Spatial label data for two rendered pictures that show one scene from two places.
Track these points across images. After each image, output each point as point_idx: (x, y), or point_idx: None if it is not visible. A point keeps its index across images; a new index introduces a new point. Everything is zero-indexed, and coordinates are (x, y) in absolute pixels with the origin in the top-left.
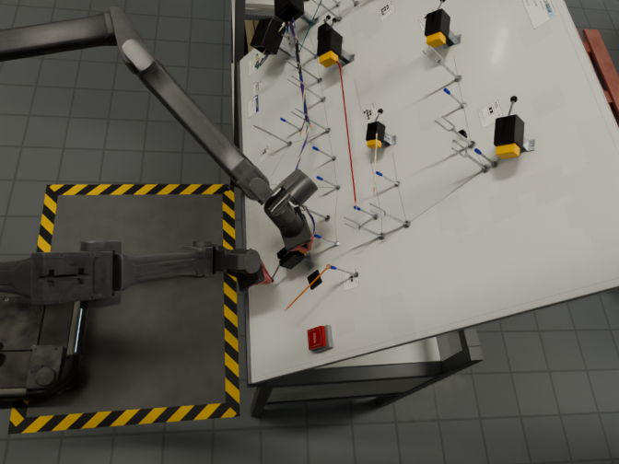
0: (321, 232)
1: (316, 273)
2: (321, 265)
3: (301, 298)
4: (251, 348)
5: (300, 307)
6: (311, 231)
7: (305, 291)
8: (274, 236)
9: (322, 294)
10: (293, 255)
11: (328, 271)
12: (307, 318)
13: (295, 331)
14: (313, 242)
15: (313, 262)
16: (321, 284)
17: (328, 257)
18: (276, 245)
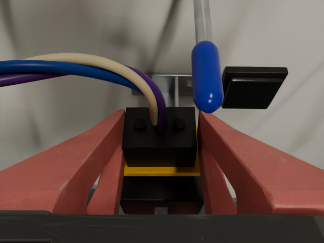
0: (63, 1)
1: (246, 81)
2: (223, 49)
3: (253, 127)
4: (232, 196)
5: (272, 133)
6: (37, 40)
7: (245, 116)
8: (6, 138)
9: (323, 78)
10: (203, 203)
11: (275, 33)
12: (317, 128)
13: (306, 152)
14: (96, 48)
15: (182, 72)
16: (288, 71)
17: (218, 11)
18: (40, 139)
